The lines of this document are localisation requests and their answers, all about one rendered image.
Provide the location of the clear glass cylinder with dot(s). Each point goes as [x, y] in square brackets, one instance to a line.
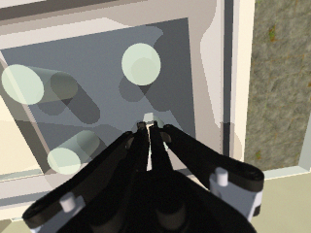
[31, 85]
[160, 125]
[141, 64]
[71, 155]

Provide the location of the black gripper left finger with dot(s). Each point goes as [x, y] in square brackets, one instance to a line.
[111, 174]

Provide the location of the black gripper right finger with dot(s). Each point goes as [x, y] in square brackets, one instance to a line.
[238, 183]

